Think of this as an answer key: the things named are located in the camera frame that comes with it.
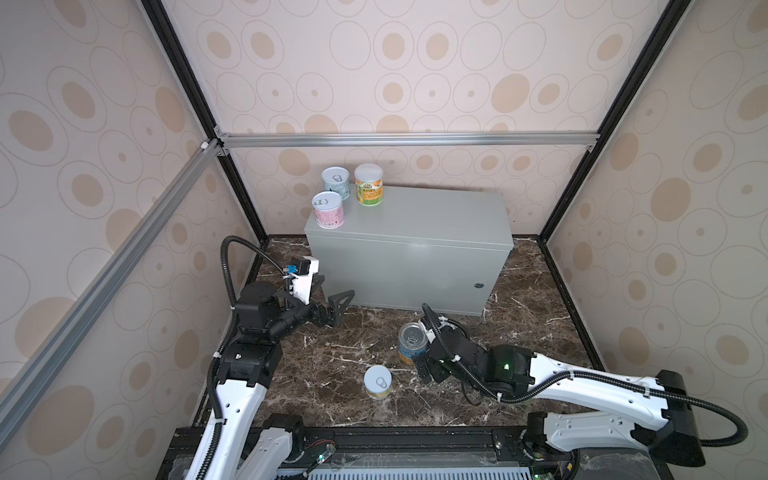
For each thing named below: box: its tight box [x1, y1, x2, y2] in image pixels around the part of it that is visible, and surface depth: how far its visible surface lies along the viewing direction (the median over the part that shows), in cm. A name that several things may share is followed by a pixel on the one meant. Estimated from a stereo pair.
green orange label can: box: [354, 163, 384, 207], surface depth 79 cm
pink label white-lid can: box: [312, 190, 345, 230], surface depth 74 cm
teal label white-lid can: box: [321, 166, 351, 201], surface depth 81 cm
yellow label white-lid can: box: [364, 365, 393, 400], surface depth 81 cm
